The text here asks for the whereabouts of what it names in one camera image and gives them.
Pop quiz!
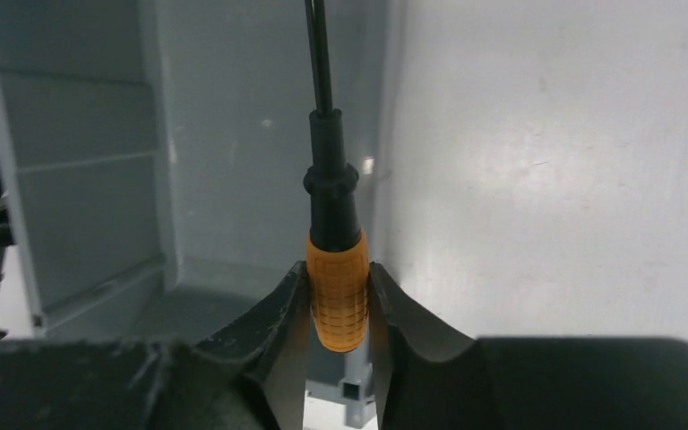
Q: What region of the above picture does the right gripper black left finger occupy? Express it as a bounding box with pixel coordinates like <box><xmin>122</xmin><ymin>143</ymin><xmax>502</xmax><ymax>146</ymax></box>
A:
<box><xmin>0</xmin><ymin>262</ymin><xmax>311</xmax><ymax>429</ymax></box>

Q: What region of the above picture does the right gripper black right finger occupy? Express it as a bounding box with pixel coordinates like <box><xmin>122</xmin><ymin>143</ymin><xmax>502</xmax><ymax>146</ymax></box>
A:
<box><xmin>369</xmin><ymin>263</ymin><xmax>688</xmax><ymax>429</ymax></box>

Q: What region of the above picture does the orange black handled screwdriver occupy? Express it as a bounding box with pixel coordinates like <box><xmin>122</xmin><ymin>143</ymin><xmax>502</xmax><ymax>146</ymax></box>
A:
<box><xmin>303</xmin><ymin>1</ymin><xmax>369</xmax><ymax>353</ymax></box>

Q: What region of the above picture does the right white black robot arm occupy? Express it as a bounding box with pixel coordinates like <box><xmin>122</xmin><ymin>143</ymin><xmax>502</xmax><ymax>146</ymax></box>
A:
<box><xmin>0</xmin><ymin>181</ymin><xmax>688</xmax><ymax>429</ymax></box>

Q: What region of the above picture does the grey plastic storage bin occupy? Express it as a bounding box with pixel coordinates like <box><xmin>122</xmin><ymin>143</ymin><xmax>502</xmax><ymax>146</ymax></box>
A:
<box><xmin>0</xmin><ymin>0</ymin><xmax>408</xmax><ymax>430</ymax></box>

